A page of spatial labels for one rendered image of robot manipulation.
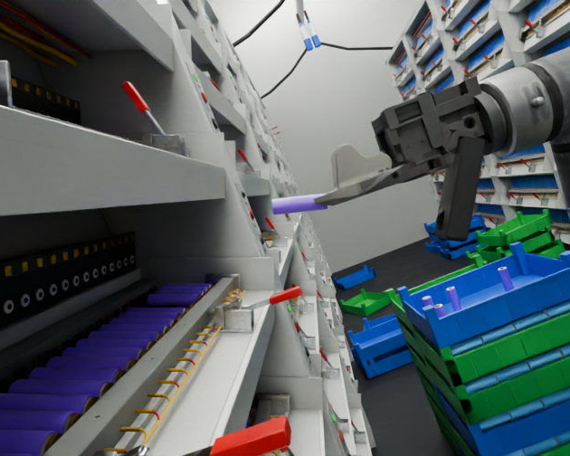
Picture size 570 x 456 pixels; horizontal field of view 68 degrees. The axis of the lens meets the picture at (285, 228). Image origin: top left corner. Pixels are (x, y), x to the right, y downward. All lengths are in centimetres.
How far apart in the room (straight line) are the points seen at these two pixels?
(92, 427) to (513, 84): 48
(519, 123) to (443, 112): 8
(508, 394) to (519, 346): 9
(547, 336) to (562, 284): 10
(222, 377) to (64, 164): 20
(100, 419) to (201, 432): 6
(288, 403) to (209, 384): 34
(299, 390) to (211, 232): 27
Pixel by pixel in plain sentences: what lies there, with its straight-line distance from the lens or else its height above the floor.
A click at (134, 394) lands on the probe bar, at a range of 30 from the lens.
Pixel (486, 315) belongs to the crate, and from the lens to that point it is 90.
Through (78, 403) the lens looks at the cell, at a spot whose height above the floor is 78.
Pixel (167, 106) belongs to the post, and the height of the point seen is 104.
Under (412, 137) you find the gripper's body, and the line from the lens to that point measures 48.
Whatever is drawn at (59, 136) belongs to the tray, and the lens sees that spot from 25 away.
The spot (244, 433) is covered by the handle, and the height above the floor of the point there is 76.
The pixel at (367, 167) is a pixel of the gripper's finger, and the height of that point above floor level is 85.
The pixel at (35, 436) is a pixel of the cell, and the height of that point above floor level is 78.
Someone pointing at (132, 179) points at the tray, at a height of 90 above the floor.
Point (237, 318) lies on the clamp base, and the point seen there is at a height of 75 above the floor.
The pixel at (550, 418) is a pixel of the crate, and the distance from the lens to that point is 102.
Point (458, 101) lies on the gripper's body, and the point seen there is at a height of 88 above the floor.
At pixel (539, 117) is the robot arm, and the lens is 52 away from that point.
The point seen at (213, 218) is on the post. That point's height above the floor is 86.
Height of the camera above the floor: 85
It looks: 3 degrees down
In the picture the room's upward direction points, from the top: 22 degrees counter-clockwise
